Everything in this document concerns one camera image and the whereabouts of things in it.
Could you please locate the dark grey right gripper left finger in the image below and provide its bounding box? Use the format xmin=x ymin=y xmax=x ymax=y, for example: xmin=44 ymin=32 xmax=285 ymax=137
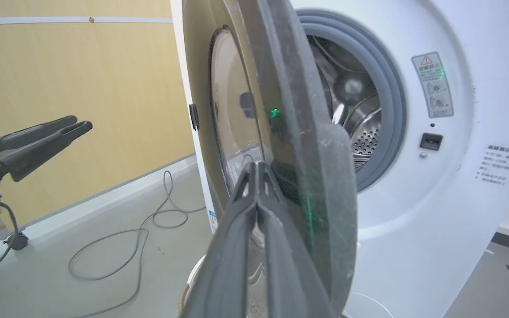
xmin=179 ymin=162 xmax=260 ymax=318

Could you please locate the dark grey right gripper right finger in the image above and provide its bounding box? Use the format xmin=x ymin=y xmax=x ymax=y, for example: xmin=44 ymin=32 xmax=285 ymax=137
xmin=258 ymin=162 xmax=337 ymax=318

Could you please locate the round washing machine door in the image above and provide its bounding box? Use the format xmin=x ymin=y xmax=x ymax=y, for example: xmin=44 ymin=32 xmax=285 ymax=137
xmin=170 ymin=0 xmax=359 ymax=315

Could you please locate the white washing machine body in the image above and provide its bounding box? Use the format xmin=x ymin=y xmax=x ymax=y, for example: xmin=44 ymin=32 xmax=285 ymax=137
xmin=288 ymin=0 xmax=509 ymax=318

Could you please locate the black door lock slot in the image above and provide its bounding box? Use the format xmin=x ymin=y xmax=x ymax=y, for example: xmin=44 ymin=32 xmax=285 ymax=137
xmin=419 ymin=132 xmax=444 ymax=151

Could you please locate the grey rubber door gasket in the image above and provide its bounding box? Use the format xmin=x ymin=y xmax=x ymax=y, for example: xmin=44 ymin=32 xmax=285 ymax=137
xmin=296 ymin=9 xmax=408 ymax=193

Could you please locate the black caster wheel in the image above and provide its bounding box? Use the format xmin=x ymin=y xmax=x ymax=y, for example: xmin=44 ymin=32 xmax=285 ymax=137
xmin=4 ymin=232 xmax=29 ymax=251

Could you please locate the stainless steel washer drum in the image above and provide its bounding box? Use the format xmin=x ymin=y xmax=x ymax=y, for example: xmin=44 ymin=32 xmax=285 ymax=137
xmin=308 ymin=35 xmax=383 ymax=171

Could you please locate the printed text label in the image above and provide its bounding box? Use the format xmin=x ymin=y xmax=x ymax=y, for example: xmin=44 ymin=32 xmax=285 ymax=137
xmin=475 ymin=143 xmax=509 ymax=186

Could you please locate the grey warning sticker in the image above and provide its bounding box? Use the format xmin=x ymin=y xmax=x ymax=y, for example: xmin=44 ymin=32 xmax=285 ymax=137
xmin=411 ymin=52 xmax=454 ymax=119

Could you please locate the white wall baseboard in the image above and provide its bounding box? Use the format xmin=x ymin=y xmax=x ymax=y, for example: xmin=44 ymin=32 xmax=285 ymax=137
xmin=14 ymin=154 xmax=198 ymax=242

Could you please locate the grey cable on floor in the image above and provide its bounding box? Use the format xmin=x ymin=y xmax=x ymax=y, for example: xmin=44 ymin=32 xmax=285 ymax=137
xmin=68 ymin=170 xmax=207 ymax=318

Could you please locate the white wall rail strip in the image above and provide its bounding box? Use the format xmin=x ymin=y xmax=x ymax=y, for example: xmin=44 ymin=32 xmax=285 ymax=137
xmin=0 ymin=16 xmax=174 ymax=26

